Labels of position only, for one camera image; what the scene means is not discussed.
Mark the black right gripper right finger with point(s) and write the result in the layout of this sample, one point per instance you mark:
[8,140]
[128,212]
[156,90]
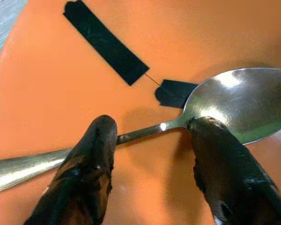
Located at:
[227,168]

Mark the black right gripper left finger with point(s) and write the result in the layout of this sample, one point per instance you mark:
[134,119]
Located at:
[89,168]

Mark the silver metal spoon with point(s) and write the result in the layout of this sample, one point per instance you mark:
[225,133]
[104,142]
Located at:
[243,98]

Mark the short black tape piece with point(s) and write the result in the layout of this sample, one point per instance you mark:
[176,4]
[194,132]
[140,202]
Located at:
[173,93]

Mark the long black tape strip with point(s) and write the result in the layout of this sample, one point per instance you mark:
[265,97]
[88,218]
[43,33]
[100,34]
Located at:
[103,42]

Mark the orange tray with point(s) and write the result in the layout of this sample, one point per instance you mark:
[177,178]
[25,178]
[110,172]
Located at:
[201,35]

